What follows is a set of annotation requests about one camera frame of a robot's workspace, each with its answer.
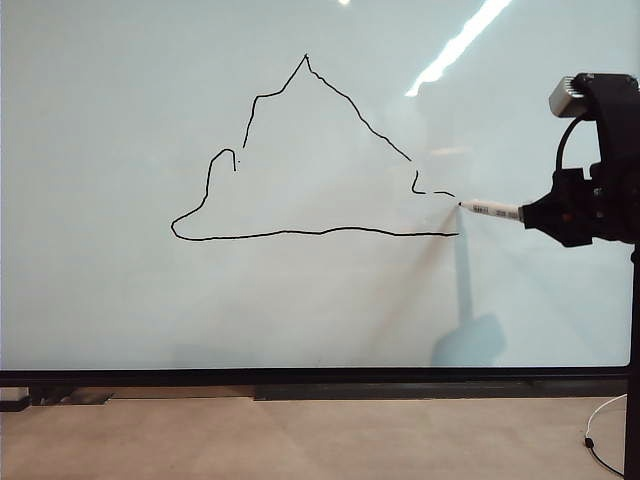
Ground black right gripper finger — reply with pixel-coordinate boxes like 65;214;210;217
518;187;555;217
521;213;567;247

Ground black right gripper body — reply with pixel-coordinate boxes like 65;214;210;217
548;160;640;250

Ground white marker pen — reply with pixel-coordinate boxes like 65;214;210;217
457;199;526;224

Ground black stand foot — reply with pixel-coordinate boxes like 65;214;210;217
0;384;115;413

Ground black camera cable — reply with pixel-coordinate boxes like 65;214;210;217
556;116;597;172

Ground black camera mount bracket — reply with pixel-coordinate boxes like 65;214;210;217
573;71;640;167

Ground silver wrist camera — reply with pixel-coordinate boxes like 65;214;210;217
548;75;585;119

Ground white cable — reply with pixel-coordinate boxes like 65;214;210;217
582;393;629;440

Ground black cable with plug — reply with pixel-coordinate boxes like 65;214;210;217
582;435;626;476

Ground black stand post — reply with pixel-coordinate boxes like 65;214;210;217
622;367;640;480

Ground white glass whiteboard black frame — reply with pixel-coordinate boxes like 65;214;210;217
0;0;640;387

